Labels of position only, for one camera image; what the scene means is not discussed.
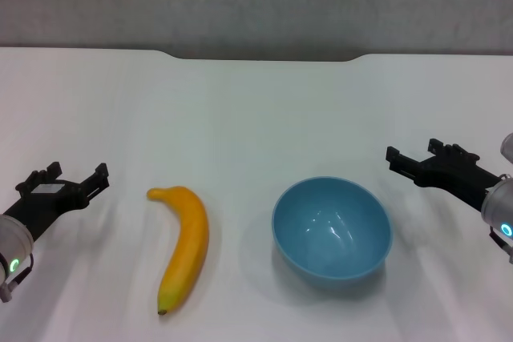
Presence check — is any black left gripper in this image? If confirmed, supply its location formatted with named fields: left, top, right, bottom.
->
left=0, top=161, right=111, bottom=241

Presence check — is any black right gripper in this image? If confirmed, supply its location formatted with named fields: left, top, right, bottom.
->
left=385, top=138, right=503, bottom=212

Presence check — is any blue bowl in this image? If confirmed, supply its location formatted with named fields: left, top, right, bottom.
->
left=272, top=175, right=393, bottom=289

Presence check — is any yellow banana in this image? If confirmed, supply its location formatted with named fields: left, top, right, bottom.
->
left=146, top=185, right=211, bottom=316

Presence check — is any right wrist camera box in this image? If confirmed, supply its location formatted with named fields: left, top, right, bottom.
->
left=500, top=131, right=513, bottom=159

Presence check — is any right arm cable with plug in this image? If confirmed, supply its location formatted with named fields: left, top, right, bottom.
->
left=488, top=226, right=513, bottom=257

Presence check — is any arm cable with plug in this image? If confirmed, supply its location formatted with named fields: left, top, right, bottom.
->
left=0, top=252, right=34, bottom=304
left=488, top=226, right=513, bottom=257

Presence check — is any left arm cable with plug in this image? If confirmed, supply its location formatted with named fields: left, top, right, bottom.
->
left=0, top=252, right=34, bottom=304

